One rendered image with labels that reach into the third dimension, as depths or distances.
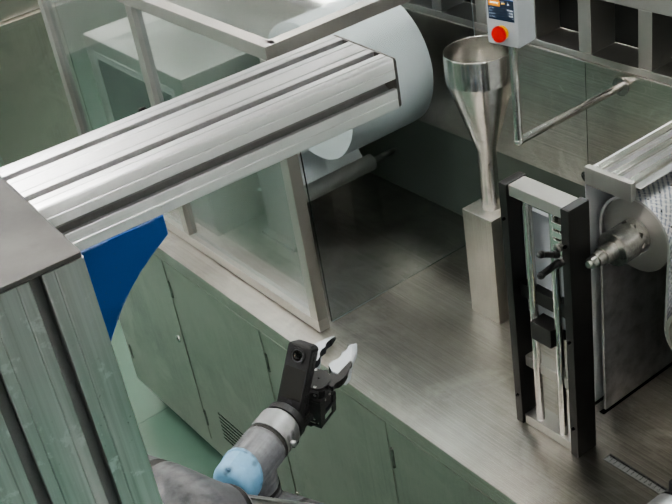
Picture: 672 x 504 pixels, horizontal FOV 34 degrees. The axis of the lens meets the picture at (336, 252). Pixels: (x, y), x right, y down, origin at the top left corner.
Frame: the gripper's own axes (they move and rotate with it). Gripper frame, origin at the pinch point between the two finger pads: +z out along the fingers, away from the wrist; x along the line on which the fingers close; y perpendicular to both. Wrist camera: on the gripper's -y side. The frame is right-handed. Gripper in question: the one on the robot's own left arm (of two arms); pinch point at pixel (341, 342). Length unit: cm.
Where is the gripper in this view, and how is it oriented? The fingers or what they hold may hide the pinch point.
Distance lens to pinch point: 190.7
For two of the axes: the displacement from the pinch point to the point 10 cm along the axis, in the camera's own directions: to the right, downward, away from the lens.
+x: 8.7, 2.7, -4.1
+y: 0.3, 8.1, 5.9
